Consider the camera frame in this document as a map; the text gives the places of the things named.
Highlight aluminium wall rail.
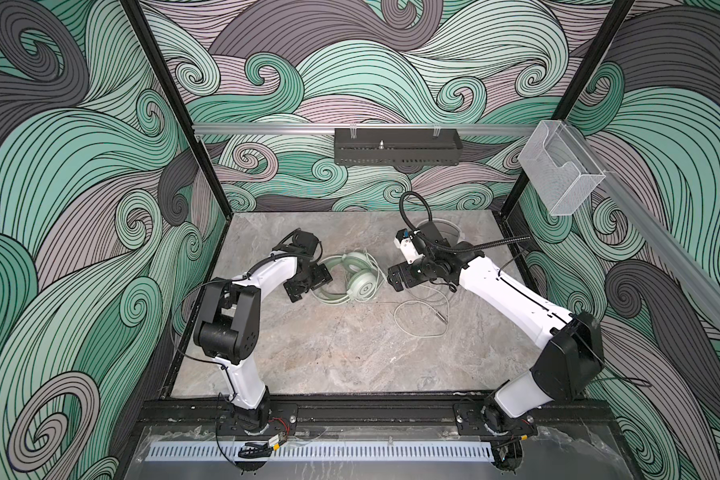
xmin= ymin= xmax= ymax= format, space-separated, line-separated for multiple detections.
xmin=192 ymin=122 xmax=536 ymax=137

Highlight black frame post left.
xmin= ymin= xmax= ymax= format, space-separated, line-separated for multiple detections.
xmin=120 ymin=0 xmax=233 ymax=222

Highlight black frame post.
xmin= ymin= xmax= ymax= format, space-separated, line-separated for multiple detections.
xmin=497 ymin=0 xmax=635 ymax=221
xmin=120 ymin=0 xmax=233 ymax=222

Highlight white headphones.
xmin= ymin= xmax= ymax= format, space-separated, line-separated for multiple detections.
xmin=415 ymin=218 xmax=463 ymax=247

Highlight black frame post right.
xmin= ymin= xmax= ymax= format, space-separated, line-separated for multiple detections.
xmin=497 ymin=0 xmax=635 ymax=221

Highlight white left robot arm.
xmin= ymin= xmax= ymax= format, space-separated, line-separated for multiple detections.
xmin=192 ymin=228 xmax=332 ymax=431

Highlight black perforated wall tray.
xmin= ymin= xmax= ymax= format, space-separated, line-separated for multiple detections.
xmin=333 ymin=129 xmax=464 ymax=168

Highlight mint green headphone cable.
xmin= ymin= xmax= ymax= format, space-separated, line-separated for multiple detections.
xmin=371 ymin=263 xmax=452 ymax=340

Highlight white slotted cable duct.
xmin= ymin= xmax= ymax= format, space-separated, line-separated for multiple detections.
xmin=145 ymin=440 xmax=494 ymax=463

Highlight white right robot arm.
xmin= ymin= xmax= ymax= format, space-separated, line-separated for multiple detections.
xmin=387 ymin=221 xmax=605 ymax=437

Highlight mint green headphones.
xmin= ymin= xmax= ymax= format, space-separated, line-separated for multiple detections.
xmin=312 ymin=251 xmax=386 ymax=305

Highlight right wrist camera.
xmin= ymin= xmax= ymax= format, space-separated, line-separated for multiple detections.
xmin=394 ymin=229 xmax=423 ymax=265

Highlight clear plastic wall bin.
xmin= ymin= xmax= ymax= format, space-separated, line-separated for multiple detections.
xmin=518 ymin=120 xmax=605 ymax=217

